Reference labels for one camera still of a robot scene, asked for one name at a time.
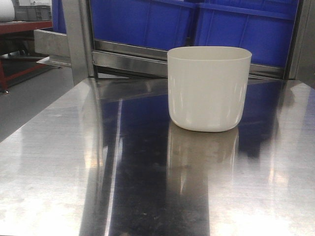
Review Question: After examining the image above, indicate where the stainless steel shelf rack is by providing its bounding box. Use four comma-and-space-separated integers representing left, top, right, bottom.
34, 0, 315, 87

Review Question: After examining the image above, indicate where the left blue plastic crate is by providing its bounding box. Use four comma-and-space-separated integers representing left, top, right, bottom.
90, 0, 196, 50

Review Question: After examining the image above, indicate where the blue plastic crate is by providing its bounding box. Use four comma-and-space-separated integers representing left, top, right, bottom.
193, 0, 299, 67
90, 0, 196, 50

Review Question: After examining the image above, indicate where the far left blue crate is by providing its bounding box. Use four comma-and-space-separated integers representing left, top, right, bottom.
52, 0, 66, 33

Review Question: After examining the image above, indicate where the right blue plastic crate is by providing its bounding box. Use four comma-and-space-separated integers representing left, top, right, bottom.
193, 0, 299, 67

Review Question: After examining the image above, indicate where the grey plastic crate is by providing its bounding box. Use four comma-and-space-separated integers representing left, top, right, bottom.
14, 5, 52, 21

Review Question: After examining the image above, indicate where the red metal workbench frame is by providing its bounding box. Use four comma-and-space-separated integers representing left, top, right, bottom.
0, 21, 52, 94

